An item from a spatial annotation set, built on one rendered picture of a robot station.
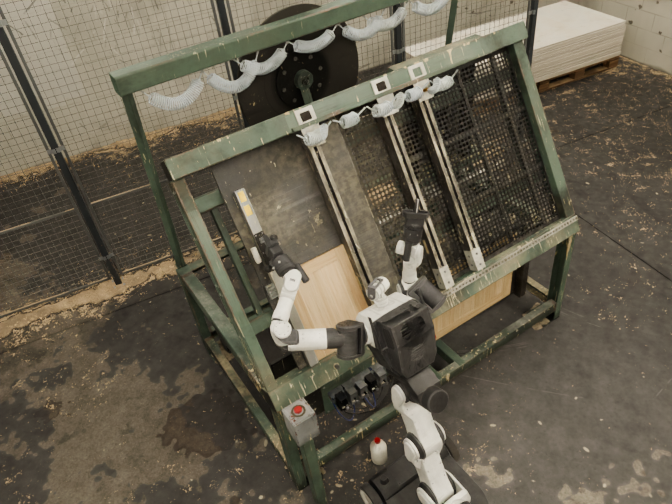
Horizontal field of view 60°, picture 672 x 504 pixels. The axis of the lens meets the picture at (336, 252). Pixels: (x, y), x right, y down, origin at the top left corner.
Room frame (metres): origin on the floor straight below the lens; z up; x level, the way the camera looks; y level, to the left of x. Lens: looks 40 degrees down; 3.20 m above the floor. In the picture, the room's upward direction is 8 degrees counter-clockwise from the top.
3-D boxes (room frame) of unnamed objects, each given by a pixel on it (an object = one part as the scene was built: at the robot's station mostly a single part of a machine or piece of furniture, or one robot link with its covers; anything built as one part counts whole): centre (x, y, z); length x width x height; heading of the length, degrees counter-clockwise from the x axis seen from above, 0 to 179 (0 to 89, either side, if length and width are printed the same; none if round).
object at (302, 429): (1.63, 0.27, 0.84); 0.12 x 0.12 x 0.18; 28
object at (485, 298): (2.63, -0.76, 0.53); 0.90 x 0.02 x 0.55; 118
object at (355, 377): (1.90, -0.08, 0.69); 0.50 x 0.14 x 0.24; 118
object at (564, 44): (6.70, -2.41, 0.28); 2.45 x 1.03 x 0.56; 110
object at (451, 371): (2.87, -0.24, 0.41); 2.20 x 1.38 x 0.83; 118
